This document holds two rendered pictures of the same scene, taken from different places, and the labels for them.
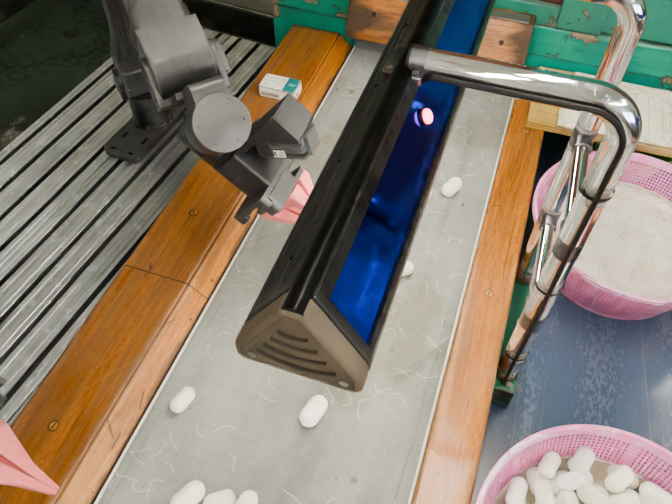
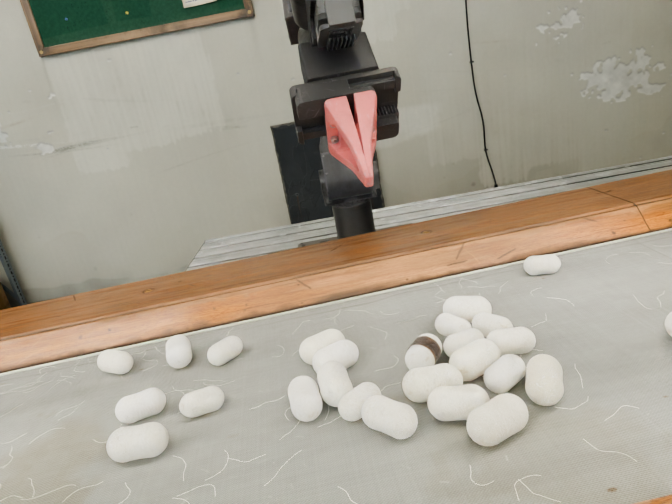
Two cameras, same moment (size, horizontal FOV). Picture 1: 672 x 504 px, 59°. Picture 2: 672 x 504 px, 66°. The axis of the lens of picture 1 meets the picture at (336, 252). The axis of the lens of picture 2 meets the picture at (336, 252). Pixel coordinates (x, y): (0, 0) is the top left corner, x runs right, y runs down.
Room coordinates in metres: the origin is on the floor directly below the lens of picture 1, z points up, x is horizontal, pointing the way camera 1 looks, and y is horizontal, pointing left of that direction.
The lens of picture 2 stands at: (-0.06, -0.16, 0.95)
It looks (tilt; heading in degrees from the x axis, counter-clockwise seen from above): 19 degrees down; 67
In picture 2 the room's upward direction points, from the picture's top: 11 degrees counter-clockwise
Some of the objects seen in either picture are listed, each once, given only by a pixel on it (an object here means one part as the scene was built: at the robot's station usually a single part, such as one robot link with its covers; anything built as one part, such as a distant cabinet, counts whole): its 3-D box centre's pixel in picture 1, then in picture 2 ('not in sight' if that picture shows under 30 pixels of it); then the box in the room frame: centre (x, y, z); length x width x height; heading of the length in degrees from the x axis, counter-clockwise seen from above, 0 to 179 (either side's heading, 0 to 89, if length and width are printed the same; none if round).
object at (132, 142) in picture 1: (149, 105); not in sight; (0.83, 0.32, 0.71); 0.20 x 0.07 x 0.08; 156
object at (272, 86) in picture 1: (280, 88); not in sight; (0.79, 0.09, 0.77); 0.06 x 0.04 x 0.02; 71
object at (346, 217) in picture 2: not in sight; (354, 222); (0.29, 0.57, 0.71); 0.20 x 0.07 x 0.08; 156
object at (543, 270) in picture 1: (480, 209); not in sight; (0.42, -0.15, 0.90); 0.20 x 0.19 x 0.45; 161
